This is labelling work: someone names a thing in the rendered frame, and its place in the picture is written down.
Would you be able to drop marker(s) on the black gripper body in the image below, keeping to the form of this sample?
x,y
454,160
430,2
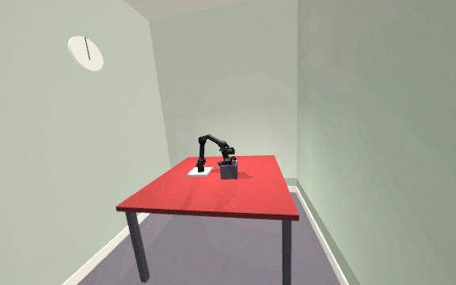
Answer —
x,y
226,156

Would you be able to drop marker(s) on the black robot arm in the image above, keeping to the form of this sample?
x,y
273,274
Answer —
x,y
223,147

